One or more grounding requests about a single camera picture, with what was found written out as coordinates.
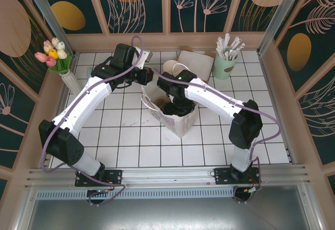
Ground small green circuit board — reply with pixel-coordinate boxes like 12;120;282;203
244;187;263;197

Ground stack of green paper cups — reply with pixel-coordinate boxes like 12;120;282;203
163;60;184;75

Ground grey slotted cable duct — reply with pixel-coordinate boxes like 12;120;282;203
35;189;236;201

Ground white ribbed vase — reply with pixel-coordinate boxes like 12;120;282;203
60;72;83;96

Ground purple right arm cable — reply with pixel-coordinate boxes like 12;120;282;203
153;67;285;204

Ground mint green straw holder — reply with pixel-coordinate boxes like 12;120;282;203
212;53;238;81

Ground white wrapped straw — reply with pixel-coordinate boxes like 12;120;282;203
232;44;246;60
229;37;241;57
231;40;244;58
224;33;231;56
216;37;225;57

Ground white printed paper bag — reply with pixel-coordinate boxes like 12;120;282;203
140;62;199;139

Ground aluminium mounting rail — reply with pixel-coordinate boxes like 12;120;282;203
25;164;311;189

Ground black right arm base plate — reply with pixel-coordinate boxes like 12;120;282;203
214;167;262;186

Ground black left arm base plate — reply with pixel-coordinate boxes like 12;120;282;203
75;169;123;188

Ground aluminium frame post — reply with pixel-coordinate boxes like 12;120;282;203
20;0;76;55
258;0;299;55

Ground black plastic cup lid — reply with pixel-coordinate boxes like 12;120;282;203
163;103;194;118

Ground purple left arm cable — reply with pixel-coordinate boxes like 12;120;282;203
39;35;144;207

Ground artificial tulip bouquet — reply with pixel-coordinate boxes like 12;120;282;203
35;37;73;74

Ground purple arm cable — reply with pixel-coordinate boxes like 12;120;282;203
39;35;144;207
153;67;285;204

